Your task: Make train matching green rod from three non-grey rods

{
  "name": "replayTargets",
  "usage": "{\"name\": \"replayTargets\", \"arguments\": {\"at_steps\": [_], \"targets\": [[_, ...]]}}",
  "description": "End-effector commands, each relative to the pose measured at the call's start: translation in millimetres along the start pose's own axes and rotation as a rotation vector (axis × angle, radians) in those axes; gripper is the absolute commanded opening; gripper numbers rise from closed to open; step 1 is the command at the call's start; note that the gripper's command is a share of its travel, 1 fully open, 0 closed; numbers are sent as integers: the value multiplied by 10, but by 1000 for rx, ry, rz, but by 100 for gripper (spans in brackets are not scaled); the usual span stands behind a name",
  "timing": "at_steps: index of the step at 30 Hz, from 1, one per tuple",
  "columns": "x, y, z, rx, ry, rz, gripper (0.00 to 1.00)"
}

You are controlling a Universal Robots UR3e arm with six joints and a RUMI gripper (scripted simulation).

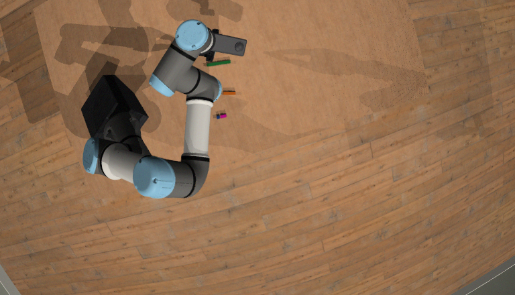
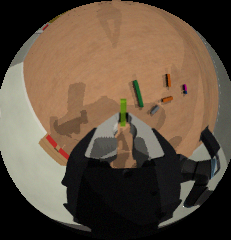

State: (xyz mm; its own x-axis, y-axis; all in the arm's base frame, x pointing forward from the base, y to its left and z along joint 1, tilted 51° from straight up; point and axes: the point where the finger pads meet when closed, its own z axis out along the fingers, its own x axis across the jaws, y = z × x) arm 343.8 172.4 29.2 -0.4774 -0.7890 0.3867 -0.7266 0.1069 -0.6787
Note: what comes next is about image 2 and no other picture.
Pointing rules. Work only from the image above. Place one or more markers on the orange rod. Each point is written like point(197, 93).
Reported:
point(167, 99)
point(168, 80)

